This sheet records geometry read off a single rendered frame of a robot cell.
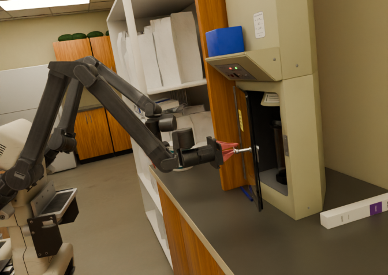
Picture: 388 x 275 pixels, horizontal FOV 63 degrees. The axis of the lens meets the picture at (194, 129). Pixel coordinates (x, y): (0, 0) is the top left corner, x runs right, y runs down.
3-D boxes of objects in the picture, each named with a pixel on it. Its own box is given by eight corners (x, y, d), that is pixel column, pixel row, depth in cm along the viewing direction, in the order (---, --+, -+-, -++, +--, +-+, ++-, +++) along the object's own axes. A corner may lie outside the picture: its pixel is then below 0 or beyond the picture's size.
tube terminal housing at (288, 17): (297, 174, 143) (280, -6, 127) (354, 200, 113) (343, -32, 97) (248, 189, 136) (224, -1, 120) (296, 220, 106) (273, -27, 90)
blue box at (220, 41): (232, 54, 122) (229, 29, 120) (245, 51, 112) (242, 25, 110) (208, 57, 119) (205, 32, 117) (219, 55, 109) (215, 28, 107)
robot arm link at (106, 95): (79, 74, 105) (68, 72, 94) (92, 62, 104) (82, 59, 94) (166, 170, 110) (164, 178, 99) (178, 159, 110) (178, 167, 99)
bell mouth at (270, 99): (291, 95, 125) (290, 81, 124) (323, 98, 108) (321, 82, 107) (252, 104, 120) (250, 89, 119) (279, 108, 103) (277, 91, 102)
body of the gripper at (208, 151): (217, 138, 103) (196, 143, 101) (222, 168, 105) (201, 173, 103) (211, 135, 109) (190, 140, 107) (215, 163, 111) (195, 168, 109)
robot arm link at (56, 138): (83, 62, 156) (69, 53, 146) (107, 63, 151) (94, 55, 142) (60, 151, 149) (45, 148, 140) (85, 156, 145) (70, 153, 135)
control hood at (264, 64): (234, 79, 126) (231, 54, 124) (283, 80, 96) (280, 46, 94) (208, 84, 123) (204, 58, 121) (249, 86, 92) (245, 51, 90)
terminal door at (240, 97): (247, 179, 134) (235, 84, 125) (261, 214, 104) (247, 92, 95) (245, 179, 134) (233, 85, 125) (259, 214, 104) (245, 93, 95)
